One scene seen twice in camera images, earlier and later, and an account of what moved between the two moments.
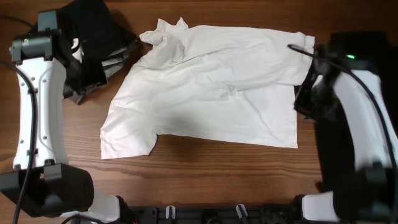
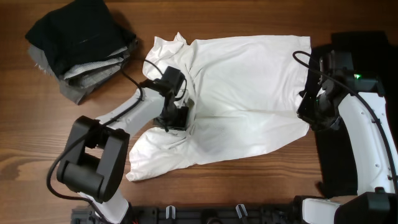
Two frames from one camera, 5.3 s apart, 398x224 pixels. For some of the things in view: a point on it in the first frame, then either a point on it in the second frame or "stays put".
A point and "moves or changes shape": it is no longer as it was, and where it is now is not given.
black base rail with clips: x=228 y=214 stays put
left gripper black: x=79 y=89 to x=182 y=124
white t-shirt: x=223 y=84 moves or changes shape
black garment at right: x=373 y=54 stays put
